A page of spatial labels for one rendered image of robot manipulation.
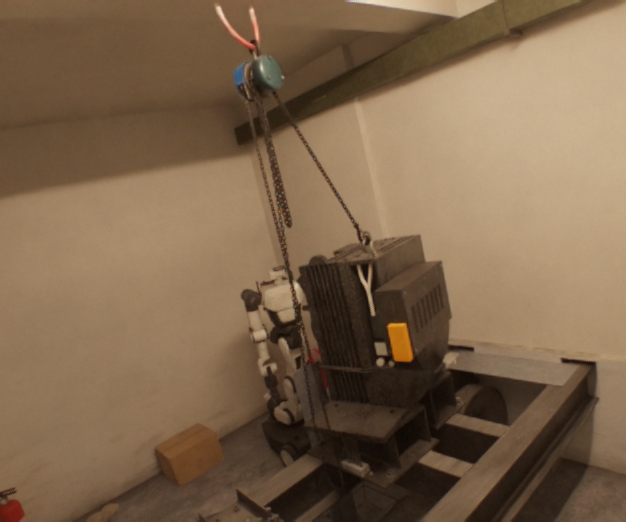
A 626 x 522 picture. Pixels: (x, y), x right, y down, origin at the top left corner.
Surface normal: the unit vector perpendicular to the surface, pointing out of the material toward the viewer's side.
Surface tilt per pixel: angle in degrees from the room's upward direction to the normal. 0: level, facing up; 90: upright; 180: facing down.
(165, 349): 90
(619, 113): 90
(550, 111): 90
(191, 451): 90
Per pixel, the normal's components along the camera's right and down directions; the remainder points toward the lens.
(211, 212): 0.65, -0.01
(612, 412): -0.73, 0.29
